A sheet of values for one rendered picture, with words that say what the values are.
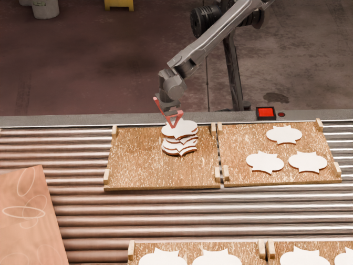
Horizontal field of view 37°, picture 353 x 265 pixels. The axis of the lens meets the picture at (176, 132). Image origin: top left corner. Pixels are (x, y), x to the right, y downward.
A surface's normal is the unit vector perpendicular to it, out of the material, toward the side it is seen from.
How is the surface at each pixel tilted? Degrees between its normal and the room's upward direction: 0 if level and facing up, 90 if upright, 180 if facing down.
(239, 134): 0
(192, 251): 0
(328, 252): 0
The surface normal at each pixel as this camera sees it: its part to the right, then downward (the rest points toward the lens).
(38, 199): -0.04, -0.80
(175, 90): 0.33, 0.55
